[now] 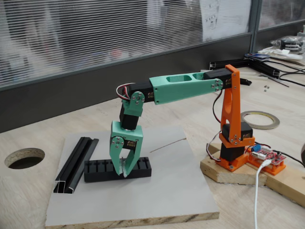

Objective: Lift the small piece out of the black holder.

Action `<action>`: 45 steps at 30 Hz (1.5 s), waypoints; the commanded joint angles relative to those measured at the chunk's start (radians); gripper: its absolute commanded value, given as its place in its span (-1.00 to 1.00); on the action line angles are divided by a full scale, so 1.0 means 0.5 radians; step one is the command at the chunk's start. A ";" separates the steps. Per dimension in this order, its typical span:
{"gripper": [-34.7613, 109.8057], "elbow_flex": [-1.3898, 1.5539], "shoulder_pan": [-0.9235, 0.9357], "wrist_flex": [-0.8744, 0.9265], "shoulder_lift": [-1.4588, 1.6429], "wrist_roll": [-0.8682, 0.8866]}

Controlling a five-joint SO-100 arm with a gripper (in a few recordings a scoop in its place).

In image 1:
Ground long wooden plank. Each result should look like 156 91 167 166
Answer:
264 164 305 208

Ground red controller board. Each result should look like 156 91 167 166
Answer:
249 142 288 166

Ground black cable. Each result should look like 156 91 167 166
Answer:
273 149 305 167
263 58 305 73
278 71 305 87

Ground white paper sheet on window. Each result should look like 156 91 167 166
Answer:
199 0 253 43

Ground white paper pile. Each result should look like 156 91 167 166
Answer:
258 46 303 62

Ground blue card stack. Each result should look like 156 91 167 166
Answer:
244 52 271 62

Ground black slotted holder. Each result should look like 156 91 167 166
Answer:
83 156 153 184

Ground clear plastic bag with parts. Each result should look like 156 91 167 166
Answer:
270 35 305 52

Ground black aluminium profile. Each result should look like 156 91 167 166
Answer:
52 136 100 195

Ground tape roll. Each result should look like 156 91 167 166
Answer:
240 110 281 130

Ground white usb cable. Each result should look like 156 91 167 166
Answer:
253 159 272 229

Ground grey chipboard panel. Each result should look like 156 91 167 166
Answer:
44 126 220 227

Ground wooden base block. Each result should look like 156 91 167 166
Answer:
200 142 268 187

